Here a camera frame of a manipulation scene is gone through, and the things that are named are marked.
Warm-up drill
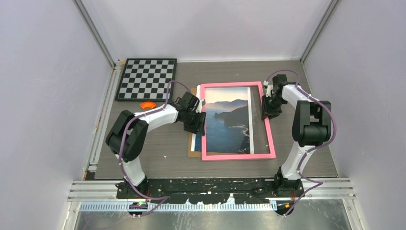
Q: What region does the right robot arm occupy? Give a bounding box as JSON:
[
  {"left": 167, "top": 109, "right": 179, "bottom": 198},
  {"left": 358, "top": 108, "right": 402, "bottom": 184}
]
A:
[{"left": 261, "top": 74, "right": 332, "bottom": 197}]

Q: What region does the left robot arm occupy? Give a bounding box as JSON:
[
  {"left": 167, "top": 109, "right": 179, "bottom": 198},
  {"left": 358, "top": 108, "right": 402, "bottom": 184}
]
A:
[{"left": 105, "top": 92, "right": 206, "bottom": 198}]

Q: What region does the landscape photo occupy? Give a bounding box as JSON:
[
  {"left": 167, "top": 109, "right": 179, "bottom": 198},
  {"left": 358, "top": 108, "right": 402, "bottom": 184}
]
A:
[{"left": 203, "top": 87, "right": 254, "bottom": 155}]

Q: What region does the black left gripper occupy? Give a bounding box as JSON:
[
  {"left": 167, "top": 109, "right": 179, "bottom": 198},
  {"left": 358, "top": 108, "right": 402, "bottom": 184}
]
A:
[{"left": 184, "top": 109, "right": 206, "bottom": 136}]

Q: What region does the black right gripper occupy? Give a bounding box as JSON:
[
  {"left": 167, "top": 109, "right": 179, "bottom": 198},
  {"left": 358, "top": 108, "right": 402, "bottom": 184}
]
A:
[{"left": 262, "top": 94, "right": 286, "bottom": 120}]

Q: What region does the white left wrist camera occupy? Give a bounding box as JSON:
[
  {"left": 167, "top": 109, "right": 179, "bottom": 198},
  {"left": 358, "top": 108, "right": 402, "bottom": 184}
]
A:
[{"left": 195, "top": 99, "right": 205, "bottom": 113}]

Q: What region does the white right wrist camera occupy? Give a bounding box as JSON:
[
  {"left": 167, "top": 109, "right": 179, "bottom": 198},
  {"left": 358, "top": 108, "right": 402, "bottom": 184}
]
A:
[{"left": 263, "top": 80, "right": 273, "bottom": 97}]

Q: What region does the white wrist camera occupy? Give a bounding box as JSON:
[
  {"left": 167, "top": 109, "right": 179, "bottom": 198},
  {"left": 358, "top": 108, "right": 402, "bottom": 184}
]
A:
[
  {"left": 263, "top": 80, "right": 273, "bottom": 97},
  {"left": 195, "top": 99, "right": 205, "bottom": 113}
]

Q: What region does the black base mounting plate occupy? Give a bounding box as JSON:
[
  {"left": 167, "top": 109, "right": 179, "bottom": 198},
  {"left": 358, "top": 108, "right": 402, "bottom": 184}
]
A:
[{"left": 115, "top": 178, "right": 304, "bottom": 205}]

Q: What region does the black white checkerboard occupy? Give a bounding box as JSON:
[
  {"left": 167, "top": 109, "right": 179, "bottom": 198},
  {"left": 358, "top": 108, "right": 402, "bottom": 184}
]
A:
[{"left": 115, "top": 58, "right": 177, "bottom": 102}]

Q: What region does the orange curved plastic piece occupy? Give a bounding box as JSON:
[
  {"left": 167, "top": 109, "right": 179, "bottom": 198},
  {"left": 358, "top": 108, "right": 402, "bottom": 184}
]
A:
[{"left": 140, "top": 101, "right": 157, "bottom": 110}]

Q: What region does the pink photo frame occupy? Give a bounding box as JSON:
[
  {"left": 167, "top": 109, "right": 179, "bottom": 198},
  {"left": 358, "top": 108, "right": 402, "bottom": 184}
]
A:
[{"left": 199, "top": 81, "right": 276, "bottom": 161}]

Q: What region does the aluminium front rail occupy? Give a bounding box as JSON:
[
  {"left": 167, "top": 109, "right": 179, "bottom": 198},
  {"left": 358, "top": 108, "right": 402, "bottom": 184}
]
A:
[{"left": 67, "top": 178, "right": 357, "bottom": 202}]

